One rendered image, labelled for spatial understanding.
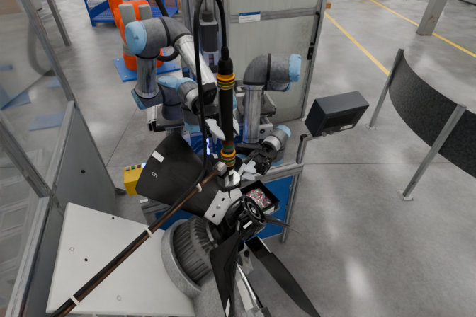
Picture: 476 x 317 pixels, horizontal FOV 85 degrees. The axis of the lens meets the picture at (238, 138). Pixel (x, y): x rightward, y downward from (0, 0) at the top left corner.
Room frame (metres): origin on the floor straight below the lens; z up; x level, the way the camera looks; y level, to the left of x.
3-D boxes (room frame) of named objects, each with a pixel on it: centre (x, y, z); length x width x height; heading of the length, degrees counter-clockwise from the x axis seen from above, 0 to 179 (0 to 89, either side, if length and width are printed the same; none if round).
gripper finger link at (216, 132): (0.57, 0.06, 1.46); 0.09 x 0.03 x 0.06; 21
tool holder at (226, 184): (0.56, 0.03, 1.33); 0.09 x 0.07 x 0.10; 144
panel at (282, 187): (0.94, 0.05, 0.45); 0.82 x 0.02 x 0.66; 109
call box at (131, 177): (0.81, 0.43, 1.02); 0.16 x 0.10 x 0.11; 109
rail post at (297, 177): (1.08, -0.35, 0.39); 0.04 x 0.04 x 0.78; 19
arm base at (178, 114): (1.32, 0.38, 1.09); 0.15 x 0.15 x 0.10
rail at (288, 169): (0.94, 0.05, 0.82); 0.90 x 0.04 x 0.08; 109
